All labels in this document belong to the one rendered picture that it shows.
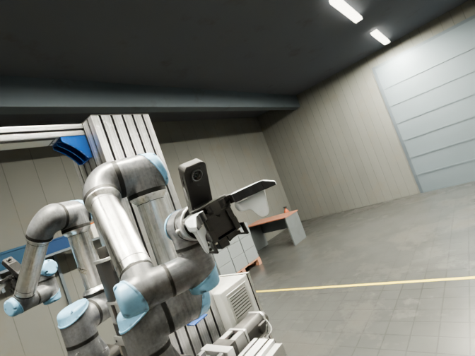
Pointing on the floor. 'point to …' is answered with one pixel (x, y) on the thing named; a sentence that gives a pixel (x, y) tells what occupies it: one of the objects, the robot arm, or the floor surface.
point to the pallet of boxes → (237, 255)
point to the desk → (271, 224)
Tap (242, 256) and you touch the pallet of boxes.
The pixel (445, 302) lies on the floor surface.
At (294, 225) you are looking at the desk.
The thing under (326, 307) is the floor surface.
